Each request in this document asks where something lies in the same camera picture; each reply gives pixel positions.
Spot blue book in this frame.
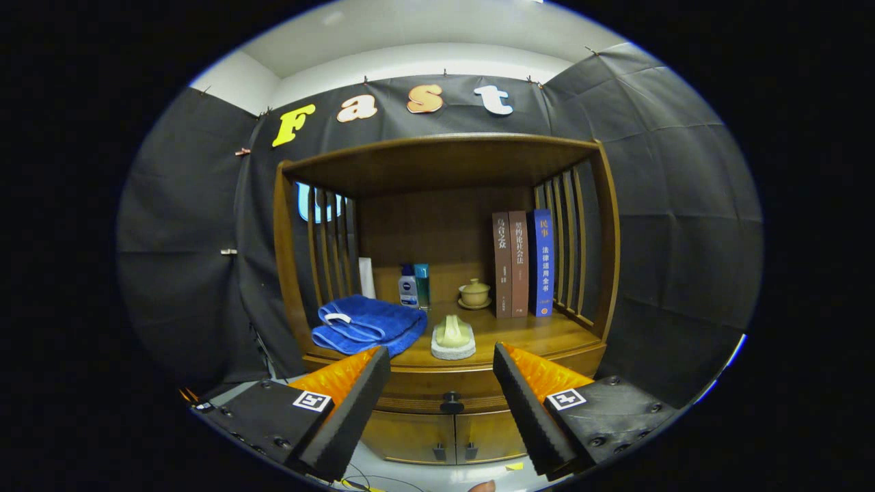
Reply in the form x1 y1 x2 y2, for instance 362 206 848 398
528 208 554 317

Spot reddish brown book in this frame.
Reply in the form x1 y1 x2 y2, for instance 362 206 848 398
509 210 530 318

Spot beige lidded tea cup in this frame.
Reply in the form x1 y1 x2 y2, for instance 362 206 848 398
458 278 492 310

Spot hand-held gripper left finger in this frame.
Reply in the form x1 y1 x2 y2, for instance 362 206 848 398
198 346 391 483

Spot blue towel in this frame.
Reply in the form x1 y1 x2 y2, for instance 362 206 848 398
312 295 429 357

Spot wooden cabinet door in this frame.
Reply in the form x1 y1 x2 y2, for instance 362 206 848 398
455 409 531 464
361 410 457 466

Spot thin floor cables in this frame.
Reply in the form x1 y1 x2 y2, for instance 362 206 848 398
338 465 414 492

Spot wooden countertop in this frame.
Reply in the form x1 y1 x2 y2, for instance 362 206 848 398
304 306 606 373

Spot wooden cabinet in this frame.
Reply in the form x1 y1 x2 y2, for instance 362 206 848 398
273 133 621 467

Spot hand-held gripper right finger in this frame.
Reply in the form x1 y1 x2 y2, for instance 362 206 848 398
492 342 683 481

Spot pale green soap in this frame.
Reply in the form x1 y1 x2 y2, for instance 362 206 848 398
431 315 476 361

